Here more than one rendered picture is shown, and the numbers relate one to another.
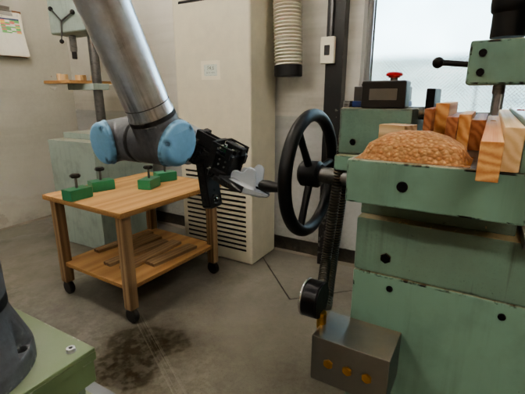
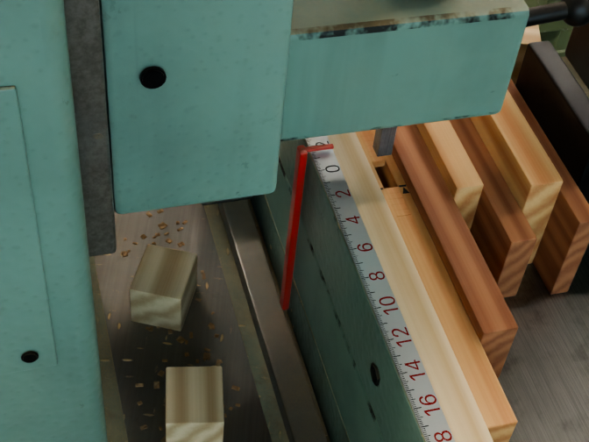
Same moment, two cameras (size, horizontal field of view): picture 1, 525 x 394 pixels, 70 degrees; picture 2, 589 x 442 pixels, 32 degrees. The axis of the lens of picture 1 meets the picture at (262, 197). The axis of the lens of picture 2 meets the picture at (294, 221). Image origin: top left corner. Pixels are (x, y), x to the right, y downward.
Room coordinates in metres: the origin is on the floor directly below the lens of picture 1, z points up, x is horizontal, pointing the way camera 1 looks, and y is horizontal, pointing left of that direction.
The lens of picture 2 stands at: (0.91, -0.78, 1.37)
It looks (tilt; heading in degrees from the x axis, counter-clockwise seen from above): 47 degrees down; 129
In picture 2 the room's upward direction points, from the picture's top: 7 degrees clockwise
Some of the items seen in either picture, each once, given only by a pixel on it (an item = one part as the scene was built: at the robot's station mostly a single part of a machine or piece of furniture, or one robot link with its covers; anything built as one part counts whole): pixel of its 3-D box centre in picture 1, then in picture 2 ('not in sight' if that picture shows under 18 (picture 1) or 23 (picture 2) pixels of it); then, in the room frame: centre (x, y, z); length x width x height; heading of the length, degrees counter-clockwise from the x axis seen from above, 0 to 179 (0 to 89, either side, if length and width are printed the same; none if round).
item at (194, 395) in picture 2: not in sight; (194, 411); (0.66, -0.55, 0.82); 0.04 x 0.03 x 0.04; 138
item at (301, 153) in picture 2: not in sight; (304, 231); (0.64, -0.44, 0.89); 0.02 x 0.01 x 0.14; 59
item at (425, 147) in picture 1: (416, 144); not in sight; (0.51, -0.21, 0.92); 0.14 x 0.09 x 0.04; 59
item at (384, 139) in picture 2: (496, 100); (387, 118); (0.66, -0.40, 0.97); 0.01 x 0.01 x 0.05; 59
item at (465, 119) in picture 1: (466, 128); (415, 129); (0.65, -0.35, 0.93); 0.16 x 0.02 x 0.06; 149
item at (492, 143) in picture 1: (491, 137); (335, 96); (0.59, -0.36, 0.92); 0.54 x 0.02 x 0.04; 149
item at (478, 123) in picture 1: (479, 129); (414, 192); (0.68, -0.39, 0.92); 0.25 x 0.02 x 0.05; 149
